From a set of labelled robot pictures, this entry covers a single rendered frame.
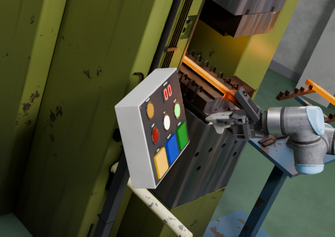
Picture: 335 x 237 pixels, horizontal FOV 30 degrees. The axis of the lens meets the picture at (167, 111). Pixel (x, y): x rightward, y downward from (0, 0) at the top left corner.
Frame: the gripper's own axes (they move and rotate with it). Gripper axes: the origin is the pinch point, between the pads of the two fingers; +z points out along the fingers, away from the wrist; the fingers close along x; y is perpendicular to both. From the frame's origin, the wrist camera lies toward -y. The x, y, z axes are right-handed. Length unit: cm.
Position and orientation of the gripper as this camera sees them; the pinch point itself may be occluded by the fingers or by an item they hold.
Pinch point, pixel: (208, 117)
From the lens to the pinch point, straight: 207.9
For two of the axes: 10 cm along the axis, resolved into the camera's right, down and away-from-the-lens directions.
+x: 3.5, -3.9, 8.5
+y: 1.8, 9.2, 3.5
